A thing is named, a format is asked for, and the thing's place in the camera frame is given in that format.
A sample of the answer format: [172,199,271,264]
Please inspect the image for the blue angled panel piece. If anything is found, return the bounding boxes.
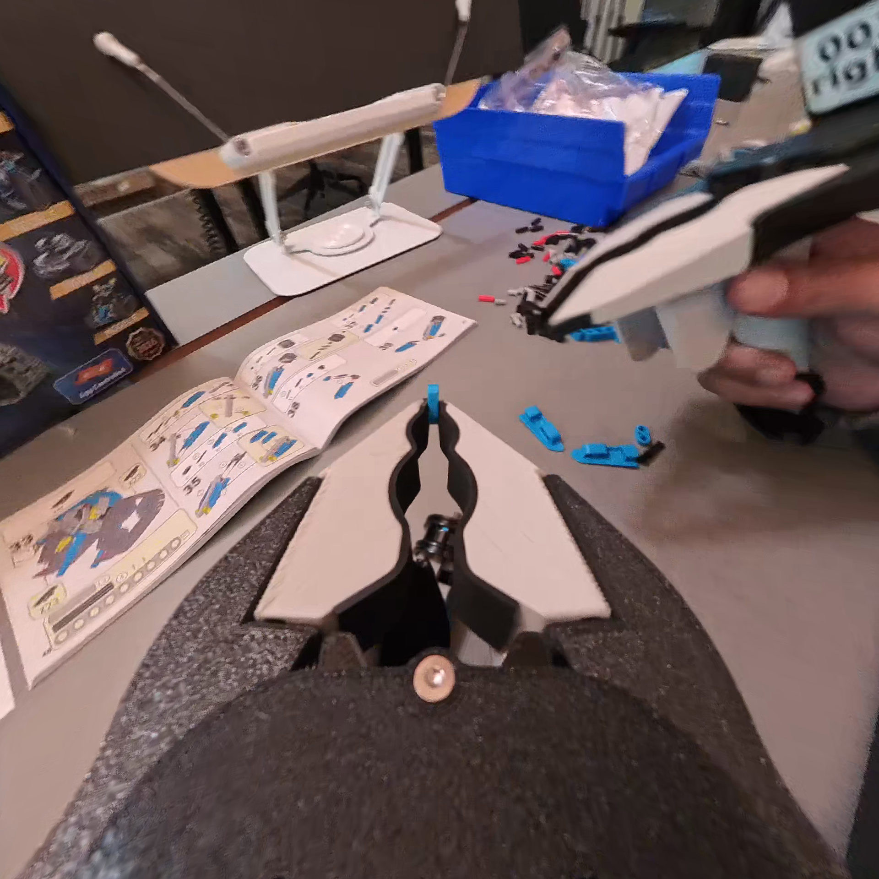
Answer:
[570,443,643,470]
[518,407,565,453]

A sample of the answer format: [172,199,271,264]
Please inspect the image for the black coiled cable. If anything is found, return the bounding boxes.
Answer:
[192,189,221,255]

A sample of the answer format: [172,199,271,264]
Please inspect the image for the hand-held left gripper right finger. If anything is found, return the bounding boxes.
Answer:
[437,402,612,663]

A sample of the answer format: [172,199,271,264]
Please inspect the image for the white folding stand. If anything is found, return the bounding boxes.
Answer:
[92,0,475,298]

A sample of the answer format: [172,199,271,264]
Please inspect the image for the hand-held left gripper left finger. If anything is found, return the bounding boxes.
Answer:
[254,400,450,650]

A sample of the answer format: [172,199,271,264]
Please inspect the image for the black flat device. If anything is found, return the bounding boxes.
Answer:
[0,0,526,186]

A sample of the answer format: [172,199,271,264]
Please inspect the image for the open instruction booklet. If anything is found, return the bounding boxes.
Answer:
[0,287,478,689]

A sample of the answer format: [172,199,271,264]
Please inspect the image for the clear plastic bags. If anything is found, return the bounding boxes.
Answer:
[477,27,691,173]

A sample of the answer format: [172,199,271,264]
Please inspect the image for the person's right hand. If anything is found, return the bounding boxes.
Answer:
[697,216,879,413]

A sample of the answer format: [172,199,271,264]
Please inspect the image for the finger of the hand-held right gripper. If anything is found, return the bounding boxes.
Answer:
[515,191,716,339]
[546,163,852,329]

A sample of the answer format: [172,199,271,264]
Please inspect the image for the dark blue toy box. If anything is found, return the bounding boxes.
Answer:
[0,82,178,457]

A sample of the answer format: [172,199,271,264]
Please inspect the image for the tan wooden board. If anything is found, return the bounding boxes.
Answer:
[147,79,482,190]

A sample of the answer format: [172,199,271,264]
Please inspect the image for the pile of small building pieces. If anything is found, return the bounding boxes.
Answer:
[477,218,622,344]

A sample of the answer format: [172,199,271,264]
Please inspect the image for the blue plastic bin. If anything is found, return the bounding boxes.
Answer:
[433,69,722,229]

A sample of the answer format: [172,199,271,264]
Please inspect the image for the black wheel blue beam assembly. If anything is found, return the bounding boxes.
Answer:
[412,511,462,585]

